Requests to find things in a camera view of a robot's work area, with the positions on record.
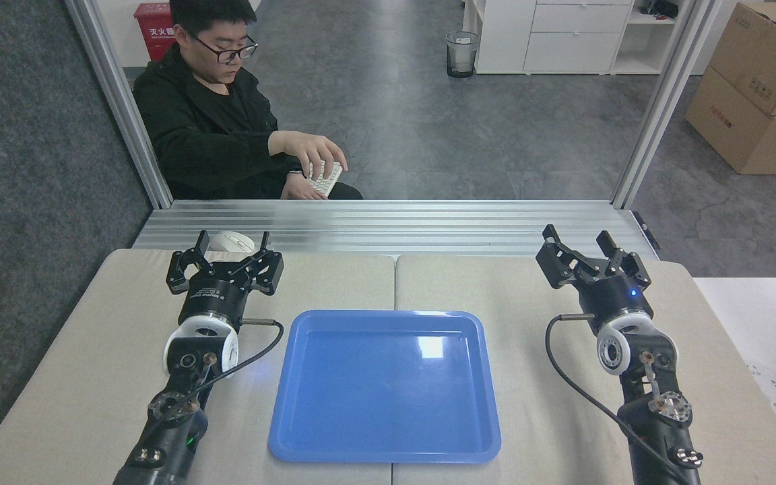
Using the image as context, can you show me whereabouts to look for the black item on shelf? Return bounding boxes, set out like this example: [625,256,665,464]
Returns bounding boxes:
[639,0,679,20]

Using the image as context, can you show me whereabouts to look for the blue plastic tray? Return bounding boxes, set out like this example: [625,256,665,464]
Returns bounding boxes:
[268,310,502,464]

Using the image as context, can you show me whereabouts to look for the silver aluminium post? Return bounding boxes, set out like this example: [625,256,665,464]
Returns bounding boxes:
[610,0,724,209]
[65,0,174,209]

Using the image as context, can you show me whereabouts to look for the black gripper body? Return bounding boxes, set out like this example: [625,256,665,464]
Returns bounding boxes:
[580,272,655,335]
[178,273,249,323]

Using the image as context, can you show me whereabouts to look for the black end bracket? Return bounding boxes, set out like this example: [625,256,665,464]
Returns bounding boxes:
[632,211,662,252]

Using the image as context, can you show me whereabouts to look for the grey mesh waste bin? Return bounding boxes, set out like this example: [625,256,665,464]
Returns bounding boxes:
[446,31,481,79]

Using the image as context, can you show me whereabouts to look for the white power strip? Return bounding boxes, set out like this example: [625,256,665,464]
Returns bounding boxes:
[747,362,776,423]

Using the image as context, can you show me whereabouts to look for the white computer mouse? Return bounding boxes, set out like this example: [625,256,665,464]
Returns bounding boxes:
[207,231,256,256]

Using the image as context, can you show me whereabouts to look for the person's left hand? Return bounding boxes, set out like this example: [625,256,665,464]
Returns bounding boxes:
[280,171,329,201]

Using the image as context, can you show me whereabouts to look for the black glasses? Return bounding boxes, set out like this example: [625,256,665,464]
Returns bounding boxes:
[189,34,259,65]

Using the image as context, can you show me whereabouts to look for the white cabinet with drawers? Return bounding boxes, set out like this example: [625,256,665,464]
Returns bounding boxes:
[462,0,700,76]

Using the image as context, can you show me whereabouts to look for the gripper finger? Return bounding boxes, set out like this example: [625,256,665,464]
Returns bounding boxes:
[166,231,218,296]
[596,230,653,290]
[536,224,605,290]
[226,231,286,296]

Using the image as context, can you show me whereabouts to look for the person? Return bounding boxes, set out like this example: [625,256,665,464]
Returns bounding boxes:
[132,0,363,201]

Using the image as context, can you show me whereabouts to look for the red fire extinguisher box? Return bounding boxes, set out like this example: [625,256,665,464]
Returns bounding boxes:
[134,3,177,63]

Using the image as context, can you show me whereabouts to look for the white keyboard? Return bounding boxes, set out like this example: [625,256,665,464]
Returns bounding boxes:
[303,160,344,198]

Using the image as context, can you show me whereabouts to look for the beige table pad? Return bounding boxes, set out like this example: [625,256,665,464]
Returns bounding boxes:
[0,249,397,485]
[391,253,776,485]

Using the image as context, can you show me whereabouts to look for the cardboard box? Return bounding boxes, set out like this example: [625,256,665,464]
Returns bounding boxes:
[708,2,776,119]
[685,66,776,176]

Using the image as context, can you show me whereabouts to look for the person's right hand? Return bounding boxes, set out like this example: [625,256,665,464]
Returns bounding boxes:
[268,131,349,180]

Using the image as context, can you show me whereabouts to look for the white side table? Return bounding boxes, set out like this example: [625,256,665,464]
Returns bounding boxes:
[693,278,776,476]

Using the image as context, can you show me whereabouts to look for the ribbed aluminium platform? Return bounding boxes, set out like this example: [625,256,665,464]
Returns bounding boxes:
[132,199,660,261]

